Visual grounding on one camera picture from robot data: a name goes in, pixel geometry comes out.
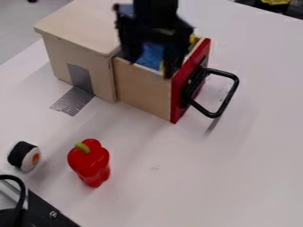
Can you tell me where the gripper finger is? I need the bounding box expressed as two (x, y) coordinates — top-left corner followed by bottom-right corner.
(162, 49), (188, 80)
(119, 51), (144, 65)

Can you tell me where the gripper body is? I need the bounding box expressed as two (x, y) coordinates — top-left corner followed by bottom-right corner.
(112, 3), (197, 57)

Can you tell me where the blue toy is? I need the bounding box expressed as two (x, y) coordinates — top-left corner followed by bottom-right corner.
(135, 42), (167, 72)

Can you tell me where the yellow toy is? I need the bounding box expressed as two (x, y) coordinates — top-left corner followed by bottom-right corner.
(188, 35), (202, 46)

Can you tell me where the drawer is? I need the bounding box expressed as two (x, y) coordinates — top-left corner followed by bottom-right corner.
(111, 35), (242, 125)

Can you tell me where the cabinet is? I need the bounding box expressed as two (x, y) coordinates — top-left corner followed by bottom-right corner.
(33, 0), (136, 104)

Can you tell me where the grey tape strip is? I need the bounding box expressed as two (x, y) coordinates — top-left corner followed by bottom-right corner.
(48, 62), (97, 117)

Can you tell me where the red toy pepper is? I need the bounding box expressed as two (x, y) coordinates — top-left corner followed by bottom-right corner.
(66, 138), (113, 189)

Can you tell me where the toy sushi roll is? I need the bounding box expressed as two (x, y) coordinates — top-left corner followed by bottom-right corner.
(5, 140), (43, 173)

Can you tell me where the black metal plate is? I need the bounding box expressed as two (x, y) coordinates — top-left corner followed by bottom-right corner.
(0, 190), (83, 227)

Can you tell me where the black cable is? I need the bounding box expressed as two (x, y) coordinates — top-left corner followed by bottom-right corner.
(0, 174), (29, 227)

